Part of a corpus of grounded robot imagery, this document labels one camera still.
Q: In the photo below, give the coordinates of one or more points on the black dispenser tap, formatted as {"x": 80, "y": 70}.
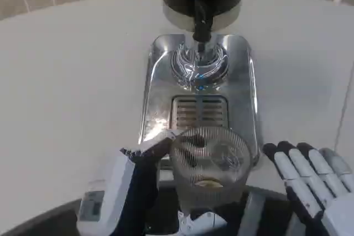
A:
{"x": 202, "y": 23}

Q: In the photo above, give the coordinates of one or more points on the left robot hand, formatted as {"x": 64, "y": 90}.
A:
{"x": 116, "y": 183}

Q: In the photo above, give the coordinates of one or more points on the steel drip tray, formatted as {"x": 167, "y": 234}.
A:
{"x": 240, "y": 103}

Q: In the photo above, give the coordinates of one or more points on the slotted steel tray grid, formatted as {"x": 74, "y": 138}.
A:
{"x": 188, "y": 111}

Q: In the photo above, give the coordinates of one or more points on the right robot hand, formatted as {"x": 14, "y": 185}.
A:
{"x": 309, "y": 175}

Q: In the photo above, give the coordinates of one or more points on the clear ribbed glass cup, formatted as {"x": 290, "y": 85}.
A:
{"x": 215, "y": 169}

